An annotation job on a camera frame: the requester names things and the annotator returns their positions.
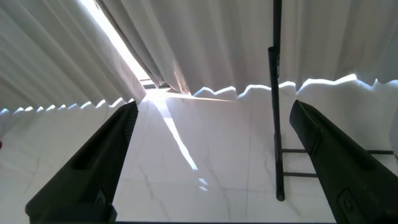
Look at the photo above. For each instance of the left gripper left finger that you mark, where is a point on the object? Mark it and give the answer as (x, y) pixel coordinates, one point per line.
(90, 177)

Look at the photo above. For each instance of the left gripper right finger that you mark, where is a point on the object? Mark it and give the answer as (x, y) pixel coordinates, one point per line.
(351, 174)

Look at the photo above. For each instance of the black clothes rack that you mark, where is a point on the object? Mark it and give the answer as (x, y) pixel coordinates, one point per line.
(275, 93)

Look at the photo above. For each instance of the white curtain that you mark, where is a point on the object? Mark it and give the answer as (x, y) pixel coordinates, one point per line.
(46, 53)
(233, 37)

